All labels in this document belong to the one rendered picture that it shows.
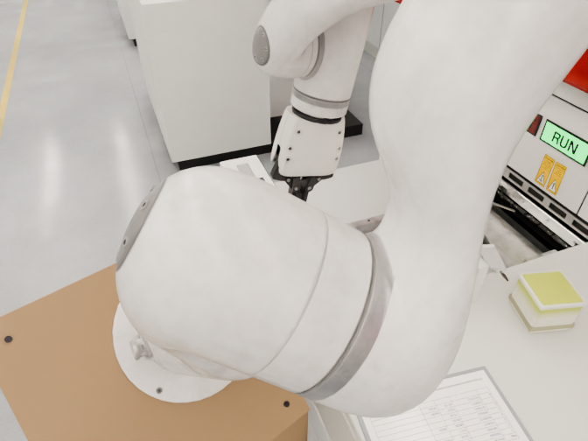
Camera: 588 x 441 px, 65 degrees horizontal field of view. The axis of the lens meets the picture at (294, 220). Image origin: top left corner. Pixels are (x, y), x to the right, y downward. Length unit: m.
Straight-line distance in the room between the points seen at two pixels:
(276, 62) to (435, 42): 0.36
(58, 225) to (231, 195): 2.50
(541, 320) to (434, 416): 0.24
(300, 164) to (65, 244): 2.01
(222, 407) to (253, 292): 0.44
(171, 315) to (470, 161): 0.18
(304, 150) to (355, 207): 0.57
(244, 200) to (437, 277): 0.12
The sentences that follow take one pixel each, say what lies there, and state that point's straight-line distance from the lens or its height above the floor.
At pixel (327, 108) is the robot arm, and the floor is 1.29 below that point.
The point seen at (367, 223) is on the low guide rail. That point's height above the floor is 0.85.
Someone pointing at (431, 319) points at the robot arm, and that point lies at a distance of 0.29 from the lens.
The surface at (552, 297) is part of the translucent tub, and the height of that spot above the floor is 1.03.
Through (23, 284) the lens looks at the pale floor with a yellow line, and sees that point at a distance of 2.48.
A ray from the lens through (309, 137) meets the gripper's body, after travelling 0.69.
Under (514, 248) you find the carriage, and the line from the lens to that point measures 1.13.
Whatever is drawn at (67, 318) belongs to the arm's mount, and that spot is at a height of 1.11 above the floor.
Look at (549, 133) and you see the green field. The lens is 1.12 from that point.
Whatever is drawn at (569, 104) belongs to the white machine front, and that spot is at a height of 1.17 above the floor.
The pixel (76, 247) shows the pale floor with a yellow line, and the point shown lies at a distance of 2.57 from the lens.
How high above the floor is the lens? 1.57
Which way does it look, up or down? 39 degrees down
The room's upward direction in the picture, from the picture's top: straight up
